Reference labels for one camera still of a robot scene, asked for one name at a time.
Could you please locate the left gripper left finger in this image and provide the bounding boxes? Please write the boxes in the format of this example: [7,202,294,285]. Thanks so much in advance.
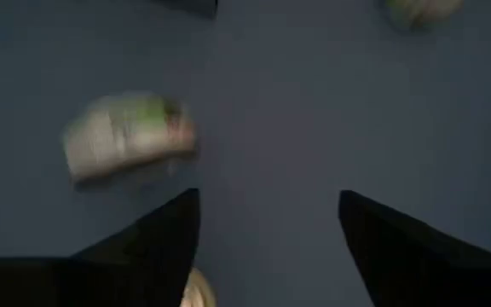
[0,187,202,307]

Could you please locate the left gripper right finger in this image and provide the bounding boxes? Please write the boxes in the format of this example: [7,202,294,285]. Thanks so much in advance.
[338,189,491,307]

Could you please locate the wooden shelf with black legs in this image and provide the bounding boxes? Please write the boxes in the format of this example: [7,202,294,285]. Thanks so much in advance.
[150,0,220,20]

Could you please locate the salmon can with gold lid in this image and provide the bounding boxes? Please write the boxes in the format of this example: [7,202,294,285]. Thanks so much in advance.
[180,267,217,307]

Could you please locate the blue table mat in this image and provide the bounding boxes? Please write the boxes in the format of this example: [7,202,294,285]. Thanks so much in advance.
[0,0,491,307]

